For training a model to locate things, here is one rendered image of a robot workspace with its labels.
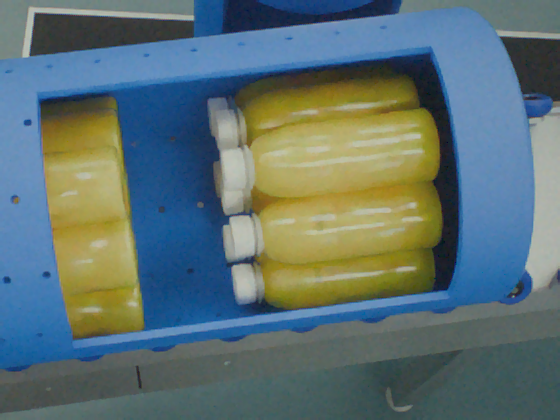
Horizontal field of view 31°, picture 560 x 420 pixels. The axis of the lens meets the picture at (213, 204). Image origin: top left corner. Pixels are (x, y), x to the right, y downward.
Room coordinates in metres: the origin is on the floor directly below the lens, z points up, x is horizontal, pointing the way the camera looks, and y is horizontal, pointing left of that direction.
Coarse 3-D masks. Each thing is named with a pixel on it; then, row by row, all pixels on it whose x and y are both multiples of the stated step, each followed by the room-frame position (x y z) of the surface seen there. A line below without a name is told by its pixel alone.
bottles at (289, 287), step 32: (384, 64) 0.50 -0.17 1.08; (128, 192) 0.35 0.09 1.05; (224, 192) 0.35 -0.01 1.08; (256, 192) 0.35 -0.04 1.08; (256, 256) 0.31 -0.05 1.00; (384, 256) 0.29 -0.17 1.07; (416, 256) 0.30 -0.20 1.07; (128, 288) 0.25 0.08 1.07; (256, 288) 0.26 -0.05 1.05; (288, 288) 0.26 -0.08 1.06; (320, 288) 0.26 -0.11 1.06; (352, 288) 0.26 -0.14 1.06; (384, 288) 0.27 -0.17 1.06; (416, 288) 0.27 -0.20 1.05; (96, 320) 0.22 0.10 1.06; (128, 320) 0.22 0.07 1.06
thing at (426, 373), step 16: (448, 352) 0.34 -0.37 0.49; (464, 352) 0.33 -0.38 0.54; (480, 352) 0.33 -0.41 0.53; (416, 368) 0.35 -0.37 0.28; (432, 368) 0.33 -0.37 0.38; (448, 368) 0.33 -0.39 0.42; (400, 384) 0.35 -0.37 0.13; (416, 384) 0.33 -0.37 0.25; (432, 384) 0.33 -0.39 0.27; (400, 400) 0.33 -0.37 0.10; (416, 400) 0.33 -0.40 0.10
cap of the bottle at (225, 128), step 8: (216, 112) 0.41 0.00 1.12; (224, 112) 0.41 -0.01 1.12; (232, 112) 0.41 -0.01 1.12; (216, 120) 0.40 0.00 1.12; (224, 120) 0.40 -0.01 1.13; (232, 120) 0.40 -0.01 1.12; (216, 128) 0.40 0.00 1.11; (224, 128) 0.39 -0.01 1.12; (232, 128) 0.40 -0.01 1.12; (216, 136) 0.40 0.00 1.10; (224, 136) 0.39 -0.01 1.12; (232, 136) 0.39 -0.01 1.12; (216, 144) 0.39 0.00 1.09; (224, 144) 0.38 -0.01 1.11; (232, 144) 0.38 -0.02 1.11
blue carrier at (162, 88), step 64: (0, 64) 0.41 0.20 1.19; (64, 64) 0.41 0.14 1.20; (128, 64) 0.41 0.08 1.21; (192, 64) 0.41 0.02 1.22; (256, 64) 0.41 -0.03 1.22; (320, 64) 0.42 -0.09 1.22; (448, 64) 0.42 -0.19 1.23; (0, 128) 0.33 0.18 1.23; (128, 128) 0.44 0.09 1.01; (192, 128) 0.45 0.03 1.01; (448, 128) 0.44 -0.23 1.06; (512, 128) 0.36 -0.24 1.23; (0, 192) 0.28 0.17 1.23; (192, 192) 0.39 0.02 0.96; (448, 192) 0.39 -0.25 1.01; (512, 192) 0.31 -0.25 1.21; (0, 256) 0.23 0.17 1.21; (192, 256) 0.32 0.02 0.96; (448, 256) 0.33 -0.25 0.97; (512, 256) 0.27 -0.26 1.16; (0, 320) 0.19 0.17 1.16; (64, 320) 0.19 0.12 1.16; (192, 320) 0.24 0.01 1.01; (256, 320) 0.22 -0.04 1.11; (320, 320) 0.22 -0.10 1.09
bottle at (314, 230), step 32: (384, 192) 0.34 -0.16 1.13; (416, 192) 0.34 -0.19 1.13; (256, 224) 0.30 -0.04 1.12; (288, 224) 0.30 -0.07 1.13; (320, 224) 0.30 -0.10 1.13; (352, 224) 0.30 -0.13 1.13; (384, 224) 0.31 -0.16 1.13; (416, 224) 0.31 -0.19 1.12; (288, 256) 0.28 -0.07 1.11; (320, 256) 0.28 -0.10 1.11; (352, 256) 0.28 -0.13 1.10
